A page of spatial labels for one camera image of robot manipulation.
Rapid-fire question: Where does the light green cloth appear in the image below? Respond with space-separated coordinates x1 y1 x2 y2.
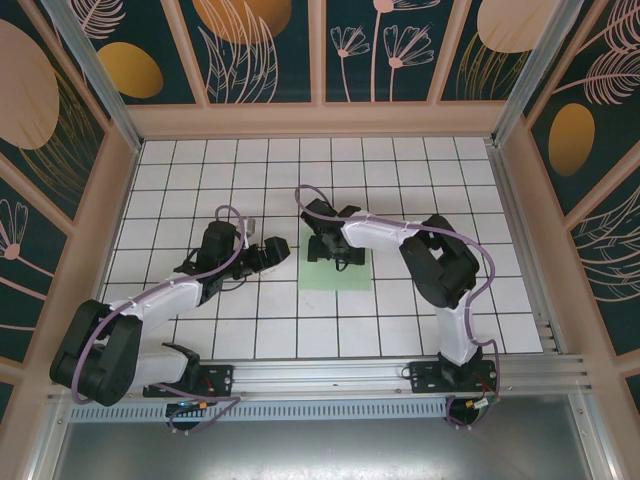
296 247 374 293

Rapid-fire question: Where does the grey metal sheet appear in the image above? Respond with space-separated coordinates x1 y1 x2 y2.
47 394 619 480

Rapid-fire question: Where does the small electronics board with connector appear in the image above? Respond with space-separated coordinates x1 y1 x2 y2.
464 394 501 414
166 399 221 417

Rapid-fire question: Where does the long aluminium mounting rail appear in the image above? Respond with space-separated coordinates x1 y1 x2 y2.
47 353 595 402

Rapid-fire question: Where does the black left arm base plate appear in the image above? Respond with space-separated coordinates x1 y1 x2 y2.
143 363 235 399

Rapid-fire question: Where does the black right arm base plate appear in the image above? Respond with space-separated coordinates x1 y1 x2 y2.
408 360 500 396

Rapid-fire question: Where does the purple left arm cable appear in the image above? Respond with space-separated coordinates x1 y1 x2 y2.
71 204 259 435

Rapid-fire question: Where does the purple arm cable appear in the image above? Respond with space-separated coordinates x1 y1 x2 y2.
71 204 259 435
295 184 503 431

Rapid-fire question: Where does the grey slotted cable duct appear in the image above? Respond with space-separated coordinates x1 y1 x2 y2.
67 402 451 423

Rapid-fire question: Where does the aluminium side rail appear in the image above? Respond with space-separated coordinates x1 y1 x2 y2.
487 142 569 356

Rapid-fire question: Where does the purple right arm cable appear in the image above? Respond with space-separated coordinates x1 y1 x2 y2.
295 184 503 431

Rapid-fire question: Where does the aluminium corner post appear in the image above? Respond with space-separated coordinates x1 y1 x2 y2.
489 0 577 147
40 0 145 152

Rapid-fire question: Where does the aluminium frame bar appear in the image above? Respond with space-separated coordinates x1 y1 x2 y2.
569 384 619 480
27 399 71 480

